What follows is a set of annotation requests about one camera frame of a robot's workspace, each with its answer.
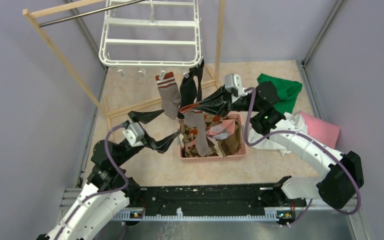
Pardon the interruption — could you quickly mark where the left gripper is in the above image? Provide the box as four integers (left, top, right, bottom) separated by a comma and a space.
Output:
114, 109, 180, 166

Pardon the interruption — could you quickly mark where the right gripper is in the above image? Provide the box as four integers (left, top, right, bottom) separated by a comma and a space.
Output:
192, 83, 261, 119

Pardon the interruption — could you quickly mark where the black sock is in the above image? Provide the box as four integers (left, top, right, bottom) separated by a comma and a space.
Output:
194, 59, 205, 102
179, 73, 202, 109

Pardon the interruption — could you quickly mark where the grey orange striped sock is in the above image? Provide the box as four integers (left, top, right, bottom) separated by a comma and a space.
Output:
155, 71, 181, 120

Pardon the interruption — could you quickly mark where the white clip hanger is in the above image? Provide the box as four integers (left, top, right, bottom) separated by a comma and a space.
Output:
98, 0, 203, 76

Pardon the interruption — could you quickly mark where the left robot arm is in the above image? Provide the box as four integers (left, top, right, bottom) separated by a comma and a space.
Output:
37, 109, 180, 240

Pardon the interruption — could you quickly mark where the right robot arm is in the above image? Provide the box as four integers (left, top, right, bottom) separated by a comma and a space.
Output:
179, 81, 364, 215

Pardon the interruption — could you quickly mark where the pink plastic basket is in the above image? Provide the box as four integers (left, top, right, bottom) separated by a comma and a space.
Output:
178, 112, 248, 163

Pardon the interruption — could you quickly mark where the brown striped sock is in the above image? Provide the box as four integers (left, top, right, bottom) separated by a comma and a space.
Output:
214, 125, 241, 158

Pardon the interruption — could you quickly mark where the wooden drying rack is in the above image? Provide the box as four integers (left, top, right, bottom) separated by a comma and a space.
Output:
22, 0, 226, 128

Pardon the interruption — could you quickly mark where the green cloth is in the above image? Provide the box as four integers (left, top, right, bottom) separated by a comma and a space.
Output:
257, 73, 303, 114

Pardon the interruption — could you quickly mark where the pink cloth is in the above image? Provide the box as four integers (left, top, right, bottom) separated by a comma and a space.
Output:
299, 111, 340, 149

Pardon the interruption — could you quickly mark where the metal rack rod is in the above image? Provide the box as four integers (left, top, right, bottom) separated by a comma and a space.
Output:
38, 0, 146, 28

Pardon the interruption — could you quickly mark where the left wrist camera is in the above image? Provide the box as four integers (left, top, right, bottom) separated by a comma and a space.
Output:
122, 122, 145, 147

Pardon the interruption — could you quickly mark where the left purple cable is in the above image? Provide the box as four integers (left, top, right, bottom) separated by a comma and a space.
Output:
52, 121, 130, 240

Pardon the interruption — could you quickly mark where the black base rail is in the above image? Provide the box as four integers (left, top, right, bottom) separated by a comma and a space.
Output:
109, 175, 312, 220

